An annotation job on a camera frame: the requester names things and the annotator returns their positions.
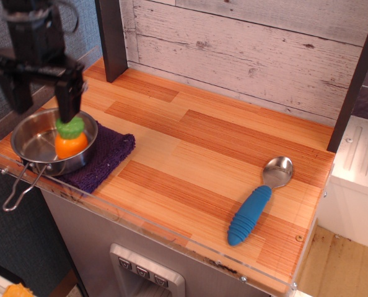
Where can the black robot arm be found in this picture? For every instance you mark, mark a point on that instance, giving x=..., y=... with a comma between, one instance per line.
x=26, y=7

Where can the purple knitted cloth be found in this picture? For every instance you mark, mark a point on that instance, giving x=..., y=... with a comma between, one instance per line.
x=110, y=149

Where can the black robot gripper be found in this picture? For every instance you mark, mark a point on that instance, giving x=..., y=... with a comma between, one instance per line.
x=38, y=55

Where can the white toy sink cabinet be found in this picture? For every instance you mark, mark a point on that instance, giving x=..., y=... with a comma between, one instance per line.
x=343, y=209

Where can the orange toy carrot green top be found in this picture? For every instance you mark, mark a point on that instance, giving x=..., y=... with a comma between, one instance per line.
x=70, y=139

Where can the dark right shelf post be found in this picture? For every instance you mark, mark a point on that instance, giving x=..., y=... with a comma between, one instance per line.
x=350, y=99

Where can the yellow toy at corner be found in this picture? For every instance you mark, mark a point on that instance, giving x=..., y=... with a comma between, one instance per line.
x=17, y=290

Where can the blue handled metal spoon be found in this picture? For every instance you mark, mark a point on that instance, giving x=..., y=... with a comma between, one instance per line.
x=276, y=173

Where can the stainless steel pot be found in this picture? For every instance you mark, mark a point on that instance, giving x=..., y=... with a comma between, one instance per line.
x=33, y=140

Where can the dark left shelf post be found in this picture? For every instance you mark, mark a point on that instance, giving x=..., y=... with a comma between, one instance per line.
x=112, y=38

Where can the silver toy fridge dispenser panel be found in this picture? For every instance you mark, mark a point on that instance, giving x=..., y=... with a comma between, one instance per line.
x=139, y=276

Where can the dark shelf post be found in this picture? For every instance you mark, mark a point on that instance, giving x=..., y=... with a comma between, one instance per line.
x=112, y=38
x=350, y=99

